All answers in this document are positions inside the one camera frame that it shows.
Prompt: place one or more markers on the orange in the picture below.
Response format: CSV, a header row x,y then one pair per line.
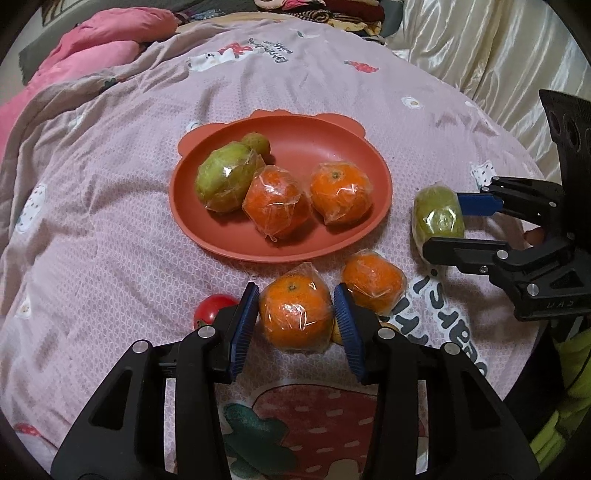
x,y
340,193
295,314
374,286
277,205

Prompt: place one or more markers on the cream satin curtain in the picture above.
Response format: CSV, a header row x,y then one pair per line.
x,y
485,55

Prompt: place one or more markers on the yellow-green garment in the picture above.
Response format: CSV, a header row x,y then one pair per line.
x,y
570,369

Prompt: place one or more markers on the small green citrus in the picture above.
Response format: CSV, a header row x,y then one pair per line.
x,y
436,214

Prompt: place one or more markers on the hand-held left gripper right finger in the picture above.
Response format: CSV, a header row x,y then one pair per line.
x,y
351,323

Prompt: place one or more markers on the orange plastic plate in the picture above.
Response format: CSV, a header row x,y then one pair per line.
x,y
323,138

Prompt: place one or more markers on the large green citrus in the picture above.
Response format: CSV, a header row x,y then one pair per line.
x,y
226,177

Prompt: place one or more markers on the person's right hand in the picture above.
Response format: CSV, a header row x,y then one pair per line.
x,y
534,237

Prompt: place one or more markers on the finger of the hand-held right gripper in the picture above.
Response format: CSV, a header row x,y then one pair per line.
x,y
461,254
480,204

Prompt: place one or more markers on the pink fleece blanket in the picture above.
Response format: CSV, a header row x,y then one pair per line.
x,y
92,41

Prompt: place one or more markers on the red tomato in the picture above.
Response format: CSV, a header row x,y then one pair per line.
x,y
210,310

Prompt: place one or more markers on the stack of folded clothes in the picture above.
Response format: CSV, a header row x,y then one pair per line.
x,y
323,9

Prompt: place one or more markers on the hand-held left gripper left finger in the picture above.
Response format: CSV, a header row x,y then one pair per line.
x,y
244,323

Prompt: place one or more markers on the beige bed sheet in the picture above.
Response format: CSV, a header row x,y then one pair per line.
x,y
203,23

